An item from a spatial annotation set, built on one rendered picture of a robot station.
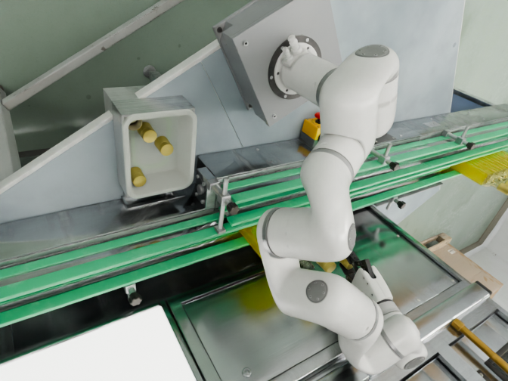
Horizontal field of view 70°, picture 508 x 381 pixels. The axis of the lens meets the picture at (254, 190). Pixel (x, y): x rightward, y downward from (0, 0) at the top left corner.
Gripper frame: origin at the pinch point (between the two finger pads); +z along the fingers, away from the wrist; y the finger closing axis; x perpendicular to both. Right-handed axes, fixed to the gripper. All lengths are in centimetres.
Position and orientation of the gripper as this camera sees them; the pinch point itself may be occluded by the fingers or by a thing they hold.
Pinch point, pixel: (349, 262)
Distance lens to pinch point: 103.7
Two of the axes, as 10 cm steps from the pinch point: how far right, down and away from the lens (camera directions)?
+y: 1.4, -8.0, -5.8
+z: -2.9, -5.9, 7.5
